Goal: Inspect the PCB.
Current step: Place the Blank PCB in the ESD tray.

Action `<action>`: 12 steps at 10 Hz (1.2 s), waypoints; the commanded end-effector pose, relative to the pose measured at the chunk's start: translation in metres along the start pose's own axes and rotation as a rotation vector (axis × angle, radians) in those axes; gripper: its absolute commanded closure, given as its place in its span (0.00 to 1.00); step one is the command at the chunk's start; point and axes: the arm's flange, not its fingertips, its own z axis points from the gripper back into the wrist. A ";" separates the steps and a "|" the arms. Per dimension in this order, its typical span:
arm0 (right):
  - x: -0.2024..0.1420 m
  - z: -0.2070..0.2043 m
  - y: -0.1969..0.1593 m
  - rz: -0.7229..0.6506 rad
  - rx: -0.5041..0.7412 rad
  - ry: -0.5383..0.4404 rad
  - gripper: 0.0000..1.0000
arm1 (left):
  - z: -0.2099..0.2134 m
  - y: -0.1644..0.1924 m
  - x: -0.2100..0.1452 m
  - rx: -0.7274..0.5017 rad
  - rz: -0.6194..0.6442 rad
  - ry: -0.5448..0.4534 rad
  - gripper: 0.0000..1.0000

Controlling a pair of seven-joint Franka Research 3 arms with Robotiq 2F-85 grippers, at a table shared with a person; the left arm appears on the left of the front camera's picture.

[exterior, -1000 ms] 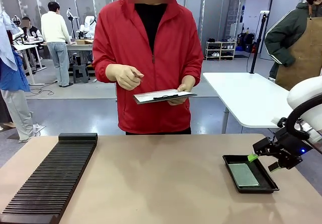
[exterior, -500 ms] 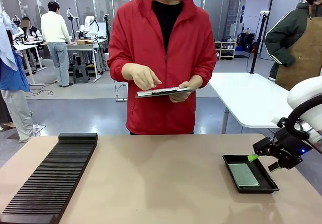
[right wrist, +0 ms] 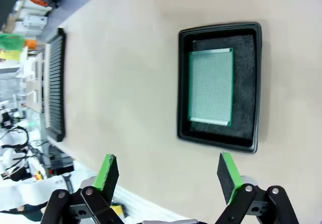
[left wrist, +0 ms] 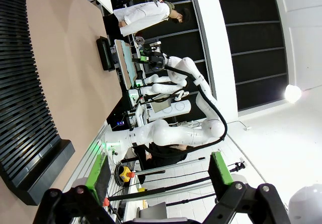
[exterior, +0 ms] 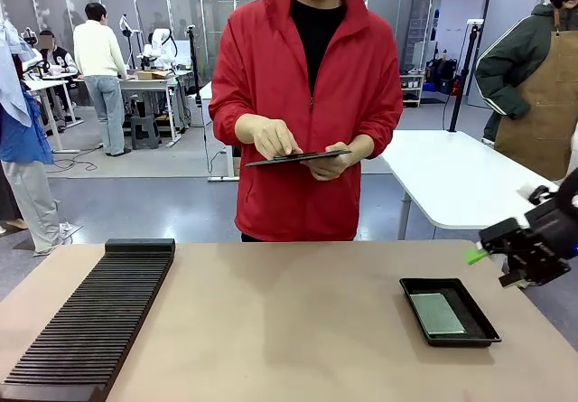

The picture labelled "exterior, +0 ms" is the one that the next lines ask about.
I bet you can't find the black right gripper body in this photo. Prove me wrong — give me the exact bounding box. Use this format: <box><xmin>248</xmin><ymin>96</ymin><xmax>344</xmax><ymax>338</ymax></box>
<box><xmin>517</xmin><ymin>183</ymin><xmax>578</xmax><ymax>261</ymax></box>

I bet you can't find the green perforated PCB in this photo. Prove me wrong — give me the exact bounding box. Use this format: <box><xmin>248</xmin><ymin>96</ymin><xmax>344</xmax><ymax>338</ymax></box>
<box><xmin>409</xmin><ymin>292</ymin><xmax>467</xmax><ymax>336</ymax></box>

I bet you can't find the grey clipboard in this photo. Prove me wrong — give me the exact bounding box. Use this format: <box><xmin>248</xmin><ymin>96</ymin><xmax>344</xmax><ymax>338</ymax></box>
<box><xmin>244</xmin><ymin>148</ymin><xmax>354</xmax><ymax>169</ymax></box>

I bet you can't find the red sleeved left forearm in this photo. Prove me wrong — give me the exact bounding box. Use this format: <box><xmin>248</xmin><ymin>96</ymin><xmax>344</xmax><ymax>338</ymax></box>
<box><xmin>350</xmin><ymin>110</ymin><xmax>405</xmax><ymax>163</ymax></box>

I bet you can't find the red sleeved right forearm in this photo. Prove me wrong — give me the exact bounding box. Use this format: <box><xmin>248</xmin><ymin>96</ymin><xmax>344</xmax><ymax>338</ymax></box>
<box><xmin>209</xmin><ymin>101</ymin><xmax>261</xmax><ymax>146</ymax></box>

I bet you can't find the black slotted PCB rack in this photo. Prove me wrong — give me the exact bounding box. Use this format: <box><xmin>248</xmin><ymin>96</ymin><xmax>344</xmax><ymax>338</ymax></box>
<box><xmin>0</xmin><ymin>238</ymin><xmax>177</xmax><ymax>402</ymax></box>

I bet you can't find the person's left hand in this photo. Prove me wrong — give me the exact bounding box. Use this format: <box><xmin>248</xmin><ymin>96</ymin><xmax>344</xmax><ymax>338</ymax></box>
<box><xmin>308</xmin><ymin>141</ymin><xmax>359</xmax><ymax>182</ymax></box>

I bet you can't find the person's right hand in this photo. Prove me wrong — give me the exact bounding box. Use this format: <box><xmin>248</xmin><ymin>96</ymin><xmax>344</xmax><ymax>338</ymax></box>
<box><xmin>252</xmin><ymin>118</ymin><xmax>305</xmax><ymax>162</ymax></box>

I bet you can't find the large white table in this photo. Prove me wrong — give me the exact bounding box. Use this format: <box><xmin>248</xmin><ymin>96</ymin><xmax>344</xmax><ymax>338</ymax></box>
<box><xmin>378</xmin><ymin>129</ymin><xmax>565</xmax><ymax>249</ymax></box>

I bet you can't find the black shallow tray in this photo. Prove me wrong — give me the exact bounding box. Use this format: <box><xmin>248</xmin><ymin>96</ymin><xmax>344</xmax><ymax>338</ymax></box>
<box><xmin>399</xmin><ymin>276</ymin><xmax>503</xmax><ymax>348</ymax></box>

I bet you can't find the person in brown apron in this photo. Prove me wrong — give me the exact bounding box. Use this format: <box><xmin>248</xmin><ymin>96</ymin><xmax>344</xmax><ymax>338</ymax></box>
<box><xmin>473</xmin><ymin>0</ymin><xmax>578</xmax><ymax>182</ymax></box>

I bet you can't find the black bags pile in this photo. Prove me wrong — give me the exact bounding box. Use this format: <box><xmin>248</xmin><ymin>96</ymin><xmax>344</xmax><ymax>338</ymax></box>
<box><xmin>425</xmin><ymin>57</ymin><xmax>463</xmax><ymax>97</ymax></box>

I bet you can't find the wooden shoe shelf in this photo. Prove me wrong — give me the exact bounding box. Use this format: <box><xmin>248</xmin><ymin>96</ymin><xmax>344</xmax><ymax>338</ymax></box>
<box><xmin>400</xmin><ymin>72</ymin><xmax>426</xmax><ymax>108</ymax></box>

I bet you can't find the person in red jacket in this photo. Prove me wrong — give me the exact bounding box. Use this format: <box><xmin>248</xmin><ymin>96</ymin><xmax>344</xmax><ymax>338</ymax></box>
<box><xmin>208</xmin><ymin>0</ymin><xmax>405</xmax><ymax>243</ymax></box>

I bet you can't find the white desk behind person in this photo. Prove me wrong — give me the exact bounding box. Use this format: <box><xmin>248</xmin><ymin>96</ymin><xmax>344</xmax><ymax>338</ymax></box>
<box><xmin>197</xmin><ymin>79</ymin><xmax>241</xmax><ymax>182</ymax></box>

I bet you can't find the black background tripod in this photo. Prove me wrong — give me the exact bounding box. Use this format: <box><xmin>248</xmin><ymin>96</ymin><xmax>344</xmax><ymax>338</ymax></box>
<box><xmin>186</xmin><ymin>23</ymin><xmax>205</xmax><ymax>106</ymax></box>

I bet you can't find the grey step stool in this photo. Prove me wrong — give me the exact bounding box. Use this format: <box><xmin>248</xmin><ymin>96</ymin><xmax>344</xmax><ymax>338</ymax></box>
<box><xmin>130</xmin><ymin>114</ymin><xmax>162</xmax><ymax>151</ymax></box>

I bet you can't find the background desk with box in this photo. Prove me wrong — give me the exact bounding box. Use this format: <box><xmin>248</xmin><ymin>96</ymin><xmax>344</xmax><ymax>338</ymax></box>
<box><xmin>78</xmin><ymin>69</ymin><xmax>194</xmax><ymax>151</ymax></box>

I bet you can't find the person in white sweater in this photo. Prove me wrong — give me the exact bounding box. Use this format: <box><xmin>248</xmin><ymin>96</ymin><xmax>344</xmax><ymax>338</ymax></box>
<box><xmin>72</xmin><ymin>1</ymin><xmax>133</xmax><ymax>157</ymax></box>

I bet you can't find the white background desk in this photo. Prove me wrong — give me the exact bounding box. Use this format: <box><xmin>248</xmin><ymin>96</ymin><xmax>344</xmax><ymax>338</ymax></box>
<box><xmin>23</xmin><ymin>78</ymin><xmax>85</xmax><ymax>155</ymax></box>

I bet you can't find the seated person in dark jacket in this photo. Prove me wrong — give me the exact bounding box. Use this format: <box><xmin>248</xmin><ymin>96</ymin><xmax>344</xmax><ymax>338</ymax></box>
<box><xmin>37</xmin><ymin>30</ymin><xmax>79</xmax><ymax>79</ymax></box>

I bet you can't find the black camera pole stand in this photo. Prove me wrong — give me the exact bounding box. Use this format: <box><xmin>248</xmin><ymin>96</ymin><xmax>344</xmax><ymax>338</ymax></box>
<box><xmin>446</xmin><ymin>18</ymin><xmax>485</xmax><ymax>134</ymax></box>

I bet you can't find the black floor cable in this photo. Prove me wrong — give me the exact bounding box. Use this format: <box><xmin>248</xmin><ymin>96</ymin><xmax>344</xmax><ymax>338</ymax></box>
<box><xmin>44</xmin><ymin>143</ymin><xmax>107</xmax><ymax>175</ymax></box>

